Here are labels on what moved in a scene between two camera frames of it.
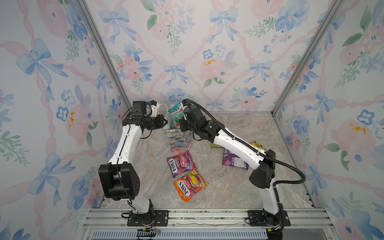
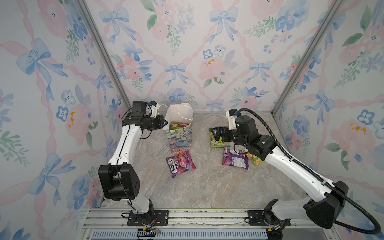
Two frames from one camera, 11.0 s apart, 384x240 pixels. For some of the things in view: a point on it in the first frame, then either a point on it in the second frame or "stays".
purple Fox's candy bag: x=181 y=163 stays
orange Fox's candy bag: x=188 y=186 to x=174 y=125
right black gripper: x=182 y=123 to x=225 y=131
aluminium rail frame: x=105 y=223 stays
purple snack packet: x=229 y=158 stays
